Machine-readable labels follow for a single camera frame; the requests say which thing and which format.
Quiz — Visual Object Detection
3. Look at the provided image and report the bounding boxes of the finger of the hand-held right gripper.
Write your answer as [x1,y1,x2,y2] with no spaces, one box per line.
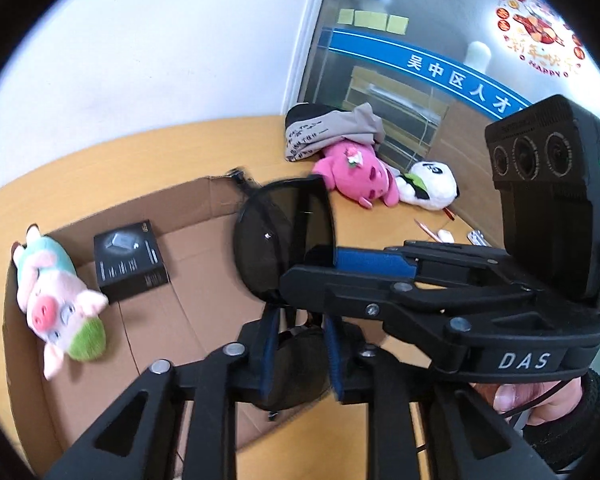
[278,265,482,334]
[304,240,519,289]

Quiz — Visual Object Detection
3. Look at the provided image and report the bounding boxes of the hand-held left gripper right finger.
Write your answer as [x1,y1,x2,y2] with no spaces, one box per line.
[323,316,537,480]

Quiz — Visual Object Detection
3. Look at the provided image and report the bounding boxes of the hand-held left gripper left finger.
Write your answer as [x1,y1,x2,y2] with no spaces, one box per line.
[42,309,282,480]

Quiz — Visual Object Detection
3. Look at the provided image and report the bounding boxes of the black sunglasses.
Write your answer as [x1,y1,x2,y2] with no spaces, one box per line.
[230,167,339,422]

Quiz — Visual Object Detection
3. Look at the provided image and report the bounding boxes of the large cardboard box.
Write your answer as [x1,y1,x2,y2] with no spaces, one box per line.
[2,174,432,462]

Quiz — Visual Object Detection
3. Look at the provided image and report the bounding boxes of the person's right hand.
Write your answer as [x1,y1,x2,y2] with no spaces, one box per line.
[472,377,584,424]

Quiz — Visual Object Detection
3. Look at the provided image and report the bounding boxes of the magenta plush toy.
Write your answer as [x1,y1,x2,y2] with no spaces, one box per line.
[312,140,401,209]

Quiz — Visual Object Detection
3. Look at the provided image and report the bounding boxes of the panda plush toy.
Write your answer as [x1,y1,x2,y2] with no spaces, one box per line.
[397,160,459,211]

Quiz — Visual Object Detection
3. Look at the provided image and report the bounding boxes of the grey and black printed cloth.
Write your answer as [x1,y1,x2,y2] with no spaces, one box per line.
[284,102,386,164]

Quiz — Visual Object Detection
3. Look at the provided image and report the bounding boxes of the black product box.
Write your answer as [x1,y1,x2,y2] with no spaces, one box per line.
[93,220,171,304]

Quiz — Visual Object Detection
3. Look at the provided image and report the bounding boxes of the red festive window decal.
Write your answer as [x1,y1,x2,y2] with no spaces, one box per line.
[495,0,587,80]

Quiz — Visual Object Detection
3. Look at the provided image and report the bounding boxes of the blue window band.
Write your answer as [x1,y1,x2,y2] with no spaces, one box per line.
[324,26,532,117]

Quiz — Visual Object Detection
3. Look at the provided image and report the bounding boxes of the pink pig plush toy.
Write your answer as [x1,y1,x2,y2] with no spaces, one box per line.
[12,225,109,382]

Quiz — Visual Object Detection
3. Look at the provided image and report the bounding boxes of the thin black cable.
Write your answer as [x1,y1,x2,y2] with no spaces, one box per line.
[500,379,589,422]

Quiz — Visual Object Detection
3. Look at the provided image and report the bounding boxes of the grey metal window frame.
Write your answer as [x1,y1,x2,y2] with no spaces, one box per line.
[282,0,352,117]

